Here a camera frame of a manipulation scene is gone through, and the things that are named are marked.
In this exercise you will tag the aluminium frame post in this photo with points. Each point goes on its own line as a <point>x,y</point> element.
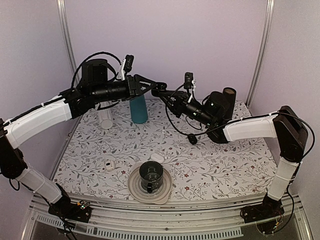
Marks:
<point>62,14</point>
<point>261,53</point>

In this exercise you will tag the small black earbud case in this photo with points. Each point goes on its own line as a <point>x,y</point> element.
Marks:
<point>192,138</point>

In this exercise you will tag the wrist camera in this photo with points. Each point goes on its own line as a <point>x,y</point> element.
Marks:
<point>125,67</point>
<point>189,85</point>

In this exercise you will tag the small white earbud case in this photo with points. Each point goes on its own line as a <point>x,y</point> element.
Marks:
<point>109,165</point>

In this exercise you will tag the dark brown tall cup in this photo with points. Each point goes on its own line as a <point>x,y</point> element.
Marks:
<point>230,95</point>

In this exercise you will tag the left aluminium frame post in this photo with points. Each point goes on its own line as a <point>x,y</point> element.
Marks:
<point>62,14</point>

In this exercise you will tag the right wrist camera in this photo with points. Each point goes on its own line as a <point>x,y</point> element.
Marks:
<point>189,85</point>

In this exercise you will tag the black oval charging case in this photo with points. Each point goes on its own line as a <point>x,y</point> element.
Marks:
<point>159,88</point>

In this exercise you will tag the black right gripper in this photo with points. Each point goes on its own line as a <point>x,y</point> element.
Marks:
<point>181,99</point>

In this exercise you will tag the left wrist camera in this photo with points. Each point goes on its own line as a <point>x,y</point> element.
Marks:
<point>125,67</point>

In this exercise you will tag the beige round plate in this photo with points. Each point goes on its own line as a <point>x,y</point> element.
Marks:
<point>159,197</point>

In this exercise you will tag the right aluminium frame post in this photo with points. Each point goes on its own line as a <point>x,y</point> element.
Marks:
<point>261,53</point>

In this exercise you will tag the clear plastic cup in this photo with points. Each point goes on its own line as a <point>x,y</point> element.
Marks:
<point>105,119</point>

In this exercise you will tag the floral table cloth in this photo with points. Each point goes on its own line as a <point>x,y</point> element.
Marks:
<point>204,171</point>

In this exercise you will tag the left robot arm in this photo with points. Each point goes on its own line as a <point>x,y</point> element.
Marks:
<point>93,89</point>

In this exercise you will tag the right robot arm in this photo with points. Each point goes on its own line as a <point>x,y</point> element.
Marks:
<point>216,114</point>

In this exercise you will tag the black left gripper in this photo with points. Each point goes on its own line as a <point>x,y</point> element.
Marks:
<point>134,87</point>

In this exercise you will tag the dark glass mug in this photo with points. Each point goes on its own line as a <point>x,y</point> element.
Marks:
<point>151,174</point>

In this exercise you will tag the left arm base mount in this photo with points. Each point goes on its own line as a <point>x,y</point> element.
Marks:
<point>71,211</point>

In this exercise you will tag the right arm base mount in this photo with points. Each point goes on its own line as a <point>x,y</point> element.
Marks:
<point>262,211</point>

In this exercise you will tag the teal cup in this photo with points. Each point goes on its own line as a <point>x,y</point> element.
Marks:
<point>138,110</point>

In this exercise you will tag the white open charging case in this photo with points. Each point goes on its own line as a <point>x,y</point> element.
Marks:
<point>157,158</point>

